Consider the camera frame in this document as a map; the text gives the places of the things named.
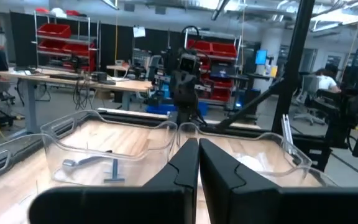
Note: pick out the black equipment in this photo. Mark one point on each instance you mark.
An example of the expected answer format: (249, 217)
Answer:
(337, 105)

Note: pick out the metal shelf with red bins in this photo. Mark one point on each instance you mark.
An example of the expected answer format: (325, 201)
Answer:
(54, 31)
(222, 49)

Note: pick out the lit computer monitor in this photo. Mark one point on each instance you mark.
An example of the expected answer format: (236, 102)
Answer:
(261, 57)

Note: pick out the clear plastic bin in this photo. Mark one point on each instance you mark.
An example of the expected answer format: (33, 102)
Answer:
(319, 177)
(291, 155)
(154, 161)

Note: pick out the person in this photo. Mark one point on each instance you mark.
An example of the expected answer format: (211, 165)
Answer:
(326, 82)

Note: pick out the silver aluminium bar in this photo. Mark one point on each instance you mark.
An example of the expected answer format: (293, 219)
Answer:
(287, 130)

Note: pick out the blue plastic bin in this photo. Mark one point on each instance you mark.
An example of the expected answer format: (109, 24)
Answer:
(160, 109)

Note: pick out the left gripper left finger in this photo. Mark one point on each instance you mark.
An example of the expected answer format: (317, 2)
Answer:
(182, 171)

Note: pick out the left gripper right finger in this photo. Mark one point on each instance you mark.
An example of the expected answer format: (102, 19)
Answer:
(219, 174)

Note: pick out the blue disposable razor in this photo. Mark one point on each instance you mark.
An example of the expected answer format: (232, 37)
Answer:
(114, 171)
(85, 160)

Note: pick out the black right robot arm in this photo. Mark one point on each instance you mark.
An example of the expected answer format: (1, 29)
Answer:
(183, 93)

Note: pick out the clear bag of cotton balls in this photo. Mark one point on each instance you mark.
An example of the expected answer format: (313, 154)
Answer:
(253, 163)

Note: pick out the wooden top desk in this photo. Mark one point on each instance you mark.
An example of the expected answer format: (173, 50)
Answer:
(73, 81)

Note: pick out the white paper sign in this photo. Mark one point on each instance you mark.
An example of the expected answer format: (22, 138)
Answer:
(139, 31)

